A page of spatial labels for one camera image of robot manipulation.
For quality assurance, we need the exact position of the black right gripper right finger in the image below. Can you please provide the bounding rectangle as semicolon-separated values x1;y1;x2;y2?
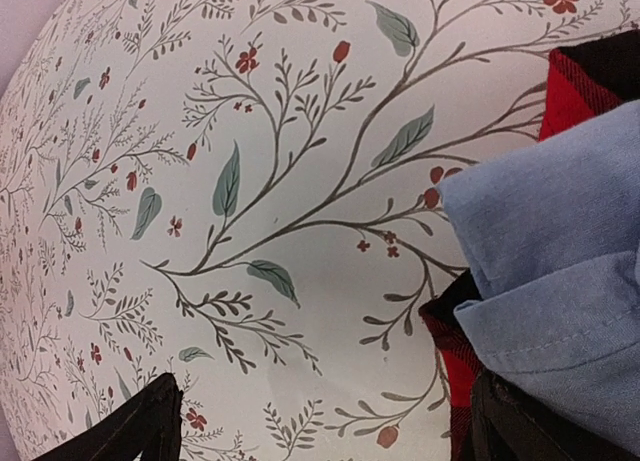
469;371;639;461

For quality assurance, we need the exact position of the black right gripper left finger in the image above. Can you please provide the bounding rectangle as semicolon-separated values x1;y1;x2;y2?
37;373;183;461

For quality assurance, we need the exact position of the red black plaid shirt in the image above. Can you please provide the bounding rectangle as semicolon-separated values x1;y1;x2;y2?
420;30;639;460

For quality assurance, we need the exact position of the light blue long sleeve shirt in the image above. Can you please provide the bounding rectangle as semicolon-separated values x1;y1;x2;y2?
438;101;639;452

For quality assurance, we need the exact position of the floral patterned table cloth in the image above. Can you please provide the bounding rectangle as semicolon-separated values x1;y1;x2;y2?
1;0;639;460

